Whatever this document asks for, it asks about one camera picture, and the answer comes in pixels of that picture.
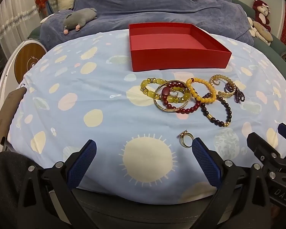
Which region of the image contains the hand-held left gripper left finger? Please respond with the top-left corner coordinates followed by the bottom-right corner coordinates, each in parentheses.
top-left (17, 139), bottom-right (97, 229)

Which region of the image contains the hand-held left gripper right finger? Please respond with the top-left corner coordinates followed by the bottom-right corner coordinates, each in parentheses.
top-left (191, 137), bottom-right (272, 229)

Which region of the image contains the gold ring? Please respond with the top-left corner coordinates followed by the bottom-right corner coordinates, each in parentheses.
top-left (179, 130), bottom-right (194, 148)

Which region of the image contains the dark brown bead bracelet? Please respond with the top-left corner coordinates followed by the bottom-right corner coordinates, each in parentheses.
top-left (200, 93), bottom-right (232, 127)

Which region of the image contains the purple bead bracelet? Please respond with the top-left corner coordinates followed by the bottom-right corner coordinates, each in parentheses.
top-left (223, 81), bottom-right (246, 103)

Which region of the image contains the dark red bead bracelet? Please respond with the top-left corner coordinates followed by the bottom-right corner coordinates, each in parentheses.
top-left (160, 81), bottom-right (202, 114)

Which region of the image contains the gold chain bracelet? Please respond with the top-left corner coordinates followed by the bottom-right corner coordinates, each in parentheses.
top-left (210, 74), bottom-right (236, 98)

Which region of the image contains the thin gold bangle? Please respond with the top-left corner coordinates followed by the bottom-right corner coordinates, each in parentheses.
top-left (154, 81), bottom-right (190, 113)

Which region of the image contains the orange yellow bead bracelet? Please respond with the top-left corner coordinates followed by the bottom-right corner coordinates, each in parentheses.
top-left (186, 77), bottom-right (217, 103)

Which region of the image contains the yellow green bead bracelet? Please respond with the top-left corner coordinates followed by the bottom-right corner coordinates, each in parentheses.
top-left (140, 77), bottom-right (191, 105)

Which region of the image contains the red cardboard box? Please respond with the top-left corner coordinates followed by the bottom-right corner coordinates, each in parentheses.
top-left (129, 23), bottom-right (232, 72)

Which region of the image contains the brown flat board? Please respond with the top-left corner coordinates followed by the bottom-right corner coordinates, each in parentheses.
top-left (0, 87), bottom-right (27, 146)

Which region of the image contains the beige cookie plush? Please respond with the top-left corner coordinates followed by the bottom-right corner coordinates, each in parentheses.
top-left (252, 21), bottom-right (273, 46)

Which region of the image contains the white round device wooden face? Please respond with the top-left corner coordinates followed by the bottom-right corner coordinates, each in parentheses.
top-left (0, 40), bottom-right (47, 124)

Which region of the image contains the red plush bear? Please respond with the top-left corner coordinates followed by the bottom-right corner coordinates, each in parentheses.
top-left (253, 0), bottom-right (272, 32)

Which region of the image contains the grey plush mouse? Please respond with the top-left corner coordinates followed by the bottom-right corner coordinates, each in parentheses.
top-left (63, 8), bottom-right (98, 35)

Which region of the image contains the white curtain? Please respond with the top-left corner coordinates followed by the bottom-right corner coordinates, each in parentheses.
top-left (0, 0), bottom-right (42, 53)

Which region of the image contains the red bow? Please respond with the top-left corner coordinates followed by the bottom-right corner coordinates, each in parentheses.
top-left (35, 0), bottom-right (49, 11)

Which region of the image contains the blue covered sofa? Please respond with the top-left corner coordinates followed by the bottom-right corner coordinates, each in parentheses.
top-left (40, 0), bottom-right (254, 53)

